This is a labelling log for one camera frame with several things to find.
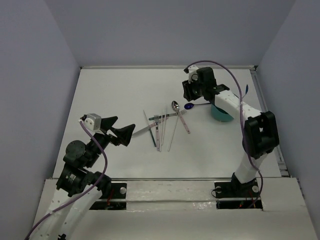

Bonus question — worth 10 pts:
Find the blue spoon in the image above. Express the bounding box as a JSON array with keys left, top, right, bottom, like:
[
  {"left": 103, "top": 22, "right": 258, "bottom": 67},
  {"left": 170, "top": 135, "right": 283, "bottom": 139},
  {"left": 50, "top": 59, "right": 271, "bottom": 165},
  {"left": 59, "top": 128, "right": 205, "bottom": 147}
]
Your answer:
[{"left": 243, "top": 84, "right": 249, "bottom": 98}]

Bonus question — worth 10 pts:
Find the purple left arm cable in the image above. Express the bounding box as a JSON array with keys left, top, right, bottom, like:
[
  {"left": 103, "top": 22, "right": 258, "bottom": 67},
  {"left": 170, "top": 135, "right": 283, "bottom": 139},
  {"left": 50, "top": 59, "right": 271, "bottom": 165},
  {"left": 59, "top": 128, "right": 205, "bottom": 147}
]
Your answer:
[{"left": 23, "top": 119, "right": 109, "bottom": 240}]

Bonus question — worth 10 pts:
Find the fork with teal handle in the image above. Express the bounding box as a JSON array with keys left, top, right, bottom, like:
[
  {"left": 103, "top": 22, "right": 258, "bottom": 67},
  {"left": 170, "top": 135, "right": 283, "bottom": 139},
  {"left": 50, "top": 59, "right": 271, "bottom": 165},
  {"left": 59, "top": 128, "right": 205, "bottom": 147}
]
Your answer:
[{"left": 148, "top": 113, "right": 178, "bottom": 121}]

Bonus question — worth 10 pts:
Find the silver spoon pink handle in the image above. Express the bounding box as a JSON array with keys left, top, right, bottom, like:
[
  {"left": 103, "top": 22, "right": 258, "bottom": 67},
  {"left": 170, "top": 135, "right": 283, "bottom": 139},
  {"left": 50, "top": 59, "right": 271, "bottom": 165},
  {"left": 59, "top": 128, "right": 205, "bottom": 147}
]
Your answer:
[{"left": 171, "top": 100, "right": 180, "bottom": 115}]

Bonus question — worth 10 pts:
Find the fork with pink handle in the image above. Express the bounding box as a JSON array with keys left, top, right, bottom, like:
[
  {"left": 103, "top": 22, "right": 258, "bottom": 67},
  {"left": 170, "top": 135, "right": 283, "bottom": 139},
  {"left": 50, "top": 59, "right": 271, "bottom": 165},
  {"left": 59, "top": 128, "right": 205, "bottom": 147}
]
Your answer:
[{"left": 178, "top": 109, "right": 191, "bottom": 134}]

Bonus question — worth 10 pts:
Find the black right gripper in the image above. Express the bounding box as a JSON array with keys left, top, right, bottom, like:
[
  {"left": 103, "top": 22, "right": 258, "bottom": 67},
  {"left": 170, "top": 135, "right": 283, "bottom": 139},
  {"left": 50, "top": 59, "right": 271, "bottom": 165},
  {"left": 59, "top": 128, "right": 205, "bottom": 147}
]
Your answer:
[{"left": 183, "top": 75, "right": 206, "bottom": 101}]

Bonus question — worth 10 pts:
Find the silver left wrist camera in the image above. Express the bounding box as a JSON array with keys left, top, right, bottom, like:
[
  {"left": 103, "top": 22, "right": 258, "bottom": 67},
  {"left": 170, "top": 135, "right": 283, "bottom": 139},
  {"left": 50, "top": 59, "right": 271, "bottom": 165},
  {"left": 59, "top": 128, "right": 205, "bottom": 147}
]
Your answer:
[{"left": 78, "top": 113, "right": 102, "bottom": 133}]

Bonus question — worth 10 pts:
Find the knife with pink handle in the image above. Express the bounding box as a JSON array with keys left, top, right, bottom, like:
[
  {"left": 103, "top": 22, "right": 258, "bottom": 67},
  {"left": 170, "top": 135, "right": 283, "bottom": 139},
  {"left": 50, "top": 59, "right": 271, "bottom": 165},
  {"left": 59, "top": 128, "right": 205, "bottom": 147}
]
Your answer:
[{"left": 132, "top": 124, "right": 154, "bottom": 137}]

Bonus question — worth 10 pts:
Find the teal round utensil holder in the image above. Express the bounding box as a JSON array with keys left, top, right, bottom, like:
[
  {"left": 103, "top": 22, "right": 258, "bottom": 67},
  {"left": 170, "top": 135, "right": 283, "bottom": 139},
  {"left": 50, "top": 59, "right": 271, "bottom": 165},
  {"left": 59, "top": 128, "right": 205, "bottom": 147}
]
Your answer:
[{"left": 210, "top": 104, "right": 234, "bottom": 123}]

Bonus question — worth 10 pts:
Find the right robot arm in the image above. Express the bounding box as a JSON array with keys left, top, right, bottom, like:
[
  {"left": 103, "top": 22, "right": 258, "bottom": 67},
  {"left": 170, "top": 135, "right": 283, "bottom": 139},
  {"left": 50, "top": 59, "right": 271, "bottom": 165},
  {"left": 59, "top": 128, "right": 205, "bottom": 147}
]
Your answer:
[{"left": 182, "top": 65, "right": 279, "bottom": 196}]

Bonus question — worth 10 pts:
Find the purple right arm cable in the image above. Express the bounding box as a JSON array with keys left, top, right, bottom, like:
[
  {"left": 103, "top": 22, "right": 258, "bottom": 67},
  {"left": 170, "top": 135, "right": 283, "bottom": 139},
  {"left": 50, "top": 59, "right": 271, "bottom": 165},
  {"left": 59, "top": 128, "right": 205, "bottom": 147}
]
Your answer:
[{"left": 187, "top": 59, "right": 264, "bottom": 201}]

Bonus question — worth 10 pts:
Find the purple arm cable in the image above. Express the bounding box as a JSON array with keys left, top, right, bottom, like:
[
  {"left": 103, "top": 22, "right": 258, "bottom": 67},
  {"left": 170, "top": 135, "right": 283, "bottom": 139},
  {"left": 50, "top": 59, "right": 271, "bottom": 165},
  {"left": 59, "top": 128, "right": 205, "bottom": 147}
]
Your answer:
[
  {"left": 187, "top": 59, "right": 264, "bottom": 201},
  {"left": 23, "top": 119, "right": 109, "bottom": 240}
]

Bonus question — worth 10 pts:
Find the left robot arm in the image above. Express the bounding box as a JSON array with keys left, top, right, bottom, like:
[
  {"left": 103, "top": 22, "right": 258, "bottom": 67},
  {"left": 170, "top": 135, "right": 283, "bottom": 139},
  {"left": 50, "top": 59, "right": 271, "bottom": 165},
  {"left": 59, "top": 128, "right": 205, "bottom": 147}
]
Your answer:
[{"left": 26, "top": 113, "right": 136, "bottom": 240}]

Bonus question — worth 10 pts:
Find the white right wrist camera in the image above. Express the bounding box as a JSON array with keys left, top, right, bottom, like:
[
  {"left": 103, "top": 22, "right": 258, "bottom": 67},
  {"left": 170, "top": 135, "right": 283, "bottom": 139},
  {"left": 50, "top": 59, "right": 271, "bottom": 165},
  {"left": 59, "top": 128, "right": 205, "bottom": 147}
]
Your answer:
[{"left": 183, "top": 64, "right": 199, "bottom": 84}]

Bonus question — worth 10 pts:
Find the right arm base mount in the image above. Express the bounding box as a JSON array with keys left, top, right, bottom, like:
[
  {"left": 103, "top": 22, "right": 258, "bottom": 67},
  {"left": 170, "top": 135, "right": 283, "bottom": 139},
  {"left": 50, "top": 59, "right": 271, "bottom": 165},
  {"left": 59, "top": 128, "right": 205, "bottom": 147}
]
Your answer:
[{"left": 210, "top": 180, "right": 263, "bottom": 210}]

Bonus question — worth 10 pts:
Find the knife with teal handle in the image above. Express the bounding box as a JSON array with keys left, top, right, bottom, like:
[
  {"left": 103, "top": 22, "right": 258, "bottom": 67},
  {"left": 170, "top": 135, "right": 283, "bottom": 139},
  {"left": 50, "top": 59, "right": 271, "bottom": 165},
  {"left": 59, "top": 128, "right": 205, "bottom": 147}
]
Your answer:
[{"left": 143, "top": 109, "right": 157, "bottom": 147}]

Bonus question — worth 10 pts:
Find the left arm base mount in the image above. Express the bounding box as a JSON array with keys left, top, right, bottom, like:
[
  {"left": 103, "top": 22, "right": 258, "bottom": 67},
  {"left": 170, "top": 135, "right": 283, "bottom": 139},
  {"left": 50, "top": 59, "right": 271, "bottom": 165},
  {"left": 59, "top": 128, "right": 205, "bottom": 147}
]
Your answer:
[{"left": 90, "top": 181, "right": 127, "bottom": 211}]

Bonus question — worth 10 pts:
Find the dark purple spoon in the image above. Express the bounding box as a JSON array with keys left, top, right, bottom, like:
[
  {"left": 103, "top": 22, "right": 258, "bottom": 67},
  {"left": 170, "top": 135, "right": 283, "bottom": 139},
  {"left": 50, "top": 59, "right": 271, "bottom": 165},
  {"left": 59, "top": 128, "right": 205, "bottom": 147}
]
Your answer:
[{"left": 184, "top": 102, "right": 211, "bottom": 110}]

